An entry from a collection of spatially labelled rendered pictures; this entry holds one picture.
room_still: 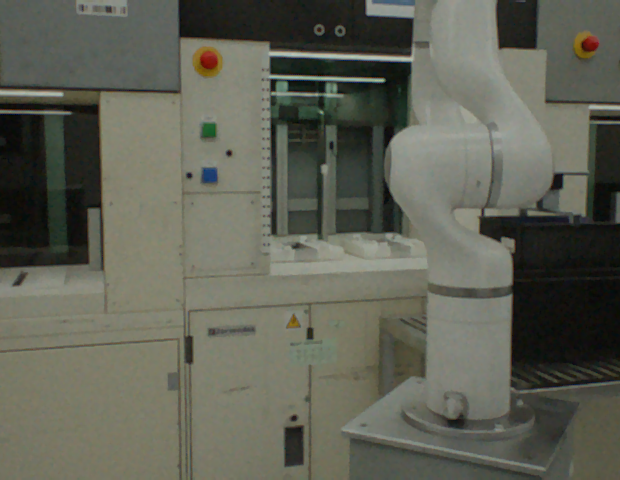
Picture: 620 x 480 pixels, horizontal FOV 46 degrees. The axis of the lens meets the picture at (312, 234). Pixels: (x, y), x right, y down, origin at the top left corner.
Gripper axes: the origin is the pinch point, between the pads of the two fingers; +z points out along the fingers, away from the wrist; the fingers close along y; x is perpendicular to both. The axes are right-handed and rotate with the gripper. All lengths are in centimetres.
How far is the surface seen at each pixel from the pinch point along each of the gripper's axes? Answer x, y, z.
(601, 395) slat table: -35.4, 27.2, -3.1
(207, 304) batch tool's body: -28, -26, -68
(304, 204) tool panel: -10, -120, -32
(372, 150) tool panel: 9, -120, -7
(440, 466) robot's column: -36, 49, -38
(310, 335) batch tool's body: -37, -30, -44
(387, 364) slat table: -44, -27, -26
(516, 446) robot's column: -34, 51, -29
